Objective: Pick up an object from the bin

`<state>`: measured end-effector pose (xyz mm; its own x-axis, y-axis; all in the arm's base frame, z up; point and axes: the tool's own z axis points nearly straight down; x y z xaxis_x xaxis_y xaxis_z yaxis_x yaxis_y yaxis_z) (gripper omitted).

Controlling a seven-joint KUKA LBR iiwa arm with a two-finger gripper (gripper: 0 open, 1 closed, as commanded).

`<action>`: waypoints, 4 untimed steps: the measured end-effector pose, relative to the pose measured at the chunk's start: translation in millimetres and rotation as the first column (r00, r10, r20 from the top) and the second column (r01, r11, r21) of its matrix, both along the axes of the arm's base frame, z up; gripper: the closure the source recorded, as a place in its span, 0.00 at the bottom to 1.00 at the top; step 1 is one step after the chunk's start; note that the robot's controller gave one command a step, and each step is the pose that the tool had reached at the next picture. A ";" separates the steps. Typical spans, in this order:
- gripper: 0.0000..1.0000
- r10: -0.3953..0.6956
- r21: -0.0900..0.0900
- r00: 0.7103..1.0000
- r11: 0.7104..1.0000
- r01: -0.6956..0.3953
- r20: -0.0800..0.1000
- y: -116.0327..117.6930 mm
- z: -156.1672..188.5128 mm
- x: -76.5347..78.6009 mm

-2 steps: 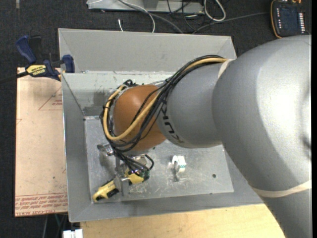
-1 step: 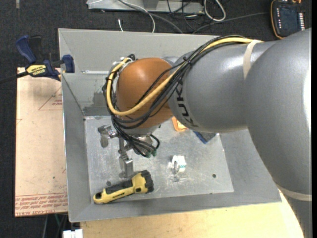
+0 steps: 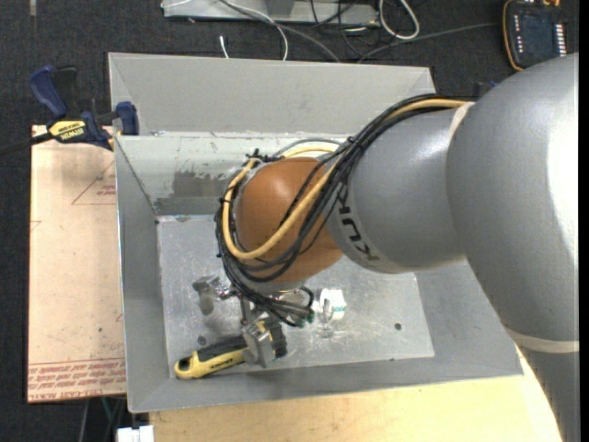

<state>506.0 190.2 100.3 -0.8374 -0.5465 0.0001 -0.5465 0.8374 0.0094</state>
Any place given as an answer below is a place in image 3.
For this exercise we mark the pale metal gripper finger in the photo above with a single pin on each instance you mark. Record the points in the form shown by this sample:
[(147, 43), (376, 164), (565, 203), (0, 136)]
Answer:
[(254, 344), (270, 348)]

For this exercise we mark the clear glass thing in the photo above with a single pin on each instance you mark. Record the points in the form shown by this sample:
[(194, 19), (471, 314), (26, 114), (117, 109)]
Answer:
[(332, 304)]

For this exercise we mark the yellow and black hand tool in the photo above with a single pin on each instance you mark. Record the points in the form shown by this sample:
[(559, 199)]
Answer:
[(202, 366)]

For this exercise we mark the small grey metal piece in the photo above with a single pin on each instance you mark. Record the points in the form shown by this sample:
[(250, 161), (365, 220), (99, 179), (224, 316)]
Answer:
[(205, 284)]

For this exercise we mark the brown cardboard board red print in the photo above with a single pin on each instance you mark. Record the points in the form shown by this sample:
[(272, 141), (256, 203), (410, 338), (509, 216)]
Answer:
[(73, 247)]

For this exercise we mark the grey metal bin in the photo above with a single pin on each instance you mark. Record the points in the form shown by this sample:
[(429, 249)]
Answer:
[(184, 85)]

